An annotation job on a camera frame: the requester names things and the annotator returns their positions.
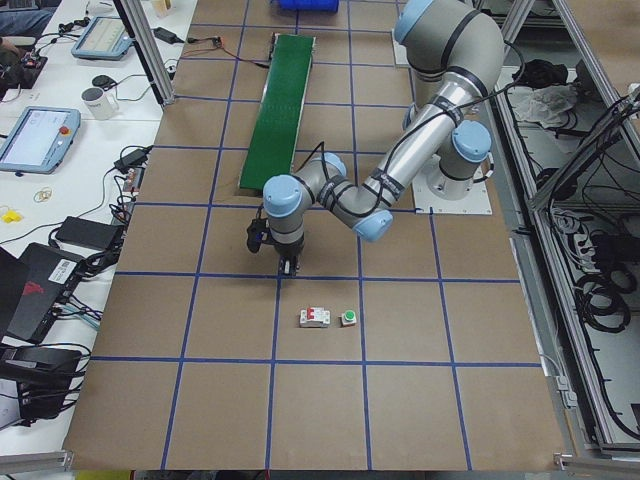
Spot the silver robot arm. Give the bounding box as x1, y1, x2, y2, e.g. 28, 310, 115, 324
246, 1, 504, 276

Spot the black power adapter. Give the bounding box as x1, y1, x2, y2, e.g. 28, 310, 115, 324
55, 216, 124, 250

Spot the green push button switch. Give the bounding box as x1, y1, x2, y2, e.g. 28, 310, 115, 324
340, 310, 357, 327

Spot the blue plastic bin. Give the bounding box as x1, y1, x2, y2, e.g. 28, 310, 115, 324
278, 0, 340, 13

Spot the white mug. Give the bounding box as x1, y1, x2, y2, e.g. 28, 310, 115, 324
81, 87, 119, 120

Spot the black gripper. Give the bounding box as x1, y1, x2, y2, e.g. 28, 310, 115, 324
275, 238, 304, 277

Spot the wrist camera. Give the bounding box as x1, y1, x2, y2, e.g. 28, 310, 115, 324
246, 218, 270, 254

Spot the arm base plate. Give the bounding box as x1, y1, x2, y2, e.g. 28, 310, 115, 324
412, 154, 493, 215
391, 30, 410, 68

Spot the red black power cable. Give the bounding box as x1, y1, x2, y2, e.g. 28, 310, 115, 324
185, 36, 271, 69

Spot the black laptop red logo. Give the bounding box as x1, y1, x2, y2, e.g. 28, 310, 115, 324
1, 242, 84, 344

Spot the lower teach pendant tablet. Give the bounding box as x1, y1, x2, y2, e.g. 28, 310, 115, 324
1, 106, 81, 174

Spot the green conveyor belt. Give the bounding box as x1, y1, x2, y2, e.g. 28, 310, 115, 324
239, 34, 316, 191

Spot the teach pendant tablet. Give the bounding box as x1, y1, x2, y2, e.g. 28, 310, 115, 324
1, 106, 81, 174
71, 16, 133, 61

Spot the aluminium frame post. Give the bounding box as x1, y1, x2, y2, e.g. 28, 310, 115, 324
114, 0, 175, 107

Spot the white red circuit breaker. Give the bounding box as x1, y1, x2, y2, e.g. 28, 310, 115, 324
299, 307, 331, 328

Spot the upper teach pendant tablet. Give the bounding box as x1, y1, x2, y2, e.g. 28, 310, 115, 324
71, 16, 133, 61

